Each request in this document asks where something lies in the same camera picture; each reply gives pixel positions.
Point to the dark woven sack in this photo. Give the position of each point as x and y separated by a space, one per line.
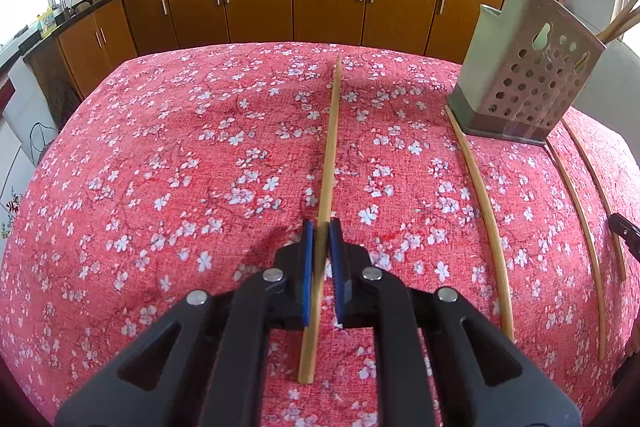
65 99

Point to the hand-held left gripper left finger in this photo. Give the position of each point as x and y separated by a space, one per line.
306 277

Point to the metal faucet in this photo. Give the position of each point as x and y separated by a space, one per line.
61 2

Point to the green perforated utensil holder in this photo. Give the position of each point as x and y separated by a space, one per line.
525 72

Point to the red floral tablecloth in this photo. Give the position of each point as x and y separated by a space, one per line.
175 207

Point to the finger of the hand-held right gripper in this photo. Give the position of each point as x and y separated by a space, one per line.
627 237

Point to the yellow detergent bottle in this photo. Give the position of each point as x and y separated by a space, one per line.
48 23

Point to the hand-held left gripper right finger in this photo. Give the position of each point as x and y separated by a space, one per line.
340 277

